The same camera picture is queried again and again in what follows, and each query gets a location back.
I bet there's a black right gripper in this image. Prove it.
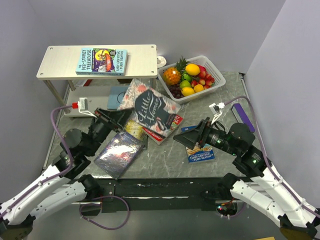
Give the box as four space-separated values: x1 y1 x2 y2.
172 116 239 156

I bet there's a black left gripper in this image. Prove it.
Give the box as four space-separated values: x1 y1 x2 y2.
84 106 136 156

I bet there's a Little Women book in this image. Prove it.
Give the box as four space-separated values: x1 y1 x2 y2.
117 79 181 132

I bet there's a light blue 143-Storey Treehouse book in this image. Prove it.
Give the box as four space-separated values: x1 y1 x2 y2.
75 47 128 76

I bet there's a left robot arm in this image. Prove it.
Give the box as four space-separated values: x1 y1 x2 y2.
0 108 132 240

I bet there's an Alice in Wonderland book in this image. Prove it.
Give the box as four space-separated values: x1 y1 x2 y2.
124 119 148 149

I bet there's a blue 91-Storey Treehouse book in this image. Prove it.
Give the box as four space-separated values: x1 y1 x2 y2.
180 124 216 164

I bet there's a light blue book with swan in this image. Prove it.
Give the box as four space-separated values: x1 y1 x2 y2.
107 86 128 110

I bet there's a red 13-Storey Treehouse book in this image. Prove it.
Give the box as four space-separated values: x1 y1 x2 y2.
142 114 184 145

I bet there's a Robinson Crusoe book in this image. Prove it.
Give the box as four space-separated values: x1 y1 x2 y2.
93 131 144 180

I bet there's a yellow lemon front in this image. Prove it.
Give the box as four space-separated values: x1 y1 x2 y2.
181 87 195 97

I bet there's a dark grapes bunch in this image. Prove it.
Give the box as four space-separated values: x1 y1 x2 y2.
168 84 184 99

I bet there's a yellow lemon small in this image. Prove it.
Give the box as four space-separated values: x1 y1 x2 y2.
193 84 204 93

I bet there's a purple box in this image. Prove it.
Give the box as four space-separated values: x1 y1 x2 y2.
231 103 256 133

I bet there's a green lime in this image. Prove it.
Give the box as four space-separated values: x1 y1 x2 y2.
179 80 192 89

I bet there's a white two-tier shelf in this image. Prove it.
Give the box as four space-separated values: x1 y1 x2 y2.
36 44 158 112

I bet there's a red strawberries pile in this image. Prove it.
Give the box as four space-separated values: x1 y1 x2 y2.
191 65 215 90

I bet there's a white plastic basket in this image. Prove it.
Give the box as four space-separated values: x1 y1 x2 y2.
158 55 226 104

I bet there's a toy pineapple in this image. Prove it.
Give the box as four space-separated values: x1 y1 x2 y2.
163 56 189 86

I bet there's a yellow lemon top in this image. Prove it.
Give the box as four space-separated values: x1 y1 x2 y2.
185 63 201 76

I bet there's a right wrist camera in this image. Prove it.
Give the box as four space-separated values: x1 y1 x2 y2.
209 102 225 124

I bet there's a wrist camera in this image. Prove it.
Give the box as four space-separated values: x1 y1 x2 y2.
209 102 225 124
71 97 97 118

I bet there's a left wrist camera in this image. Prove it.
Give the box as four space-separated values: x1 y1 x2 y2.
71 97 97 118

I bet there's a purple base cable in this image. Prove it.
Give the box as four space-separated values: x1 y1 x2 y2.
79 194 131 230

